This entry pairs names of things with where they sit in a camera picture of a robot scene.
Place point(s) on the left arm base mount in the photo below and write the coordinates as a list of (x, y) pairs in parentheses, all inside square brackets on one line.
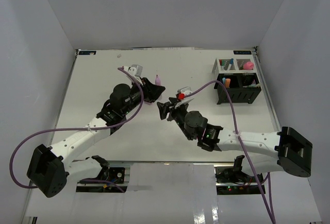
[(115, 181)]

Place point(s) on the pink stubby highlighter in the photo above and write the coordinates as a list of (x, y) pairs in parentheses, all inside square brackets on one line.
[(157, 81)]

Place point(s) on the left blue table label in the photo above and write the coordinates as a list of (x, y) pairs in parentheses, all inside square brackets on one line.
[(87, 52)]

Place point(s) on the blue table label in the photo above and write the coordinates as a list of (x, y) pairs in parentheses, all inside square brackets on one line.
[(87, 52), (242, 52)]

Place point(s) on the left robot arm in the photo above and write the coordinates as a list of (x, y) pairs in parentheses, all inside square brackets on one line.
[(52, 167)]

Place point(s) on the right blue table label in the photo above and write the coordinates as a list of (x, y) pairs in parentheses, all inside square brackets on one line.
[(242, 52)]

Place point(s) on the white mesh organizer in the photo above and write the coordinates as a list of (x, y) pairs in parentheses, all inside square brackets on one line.
[(236, 68)]

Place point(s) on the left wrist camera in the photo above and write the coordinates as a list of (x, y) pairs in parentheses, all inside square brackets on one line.
[(134, 70)]

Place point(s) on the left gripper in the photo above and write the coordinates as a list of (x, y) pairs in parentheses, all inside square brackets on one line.
[(151, 91)]

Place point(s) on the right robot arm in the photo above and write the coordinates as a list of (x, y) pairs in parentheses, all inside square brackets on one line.
[(286, 150)]

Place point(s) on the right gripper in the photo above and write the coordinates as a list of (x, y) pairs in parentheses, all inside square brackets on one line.
[(164, 108)]

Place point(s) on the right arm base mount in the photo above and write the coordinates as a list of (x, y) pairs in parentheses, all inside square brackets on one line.
[(230, 183)]

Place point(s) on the black mesh organizer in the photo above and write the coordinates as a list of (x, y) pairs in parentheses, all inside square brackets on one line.
[(238, 90)]

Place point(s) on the orange stubby highlighter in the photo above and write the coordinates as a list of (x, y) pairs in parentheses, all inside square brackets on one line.
[(227, 82)]

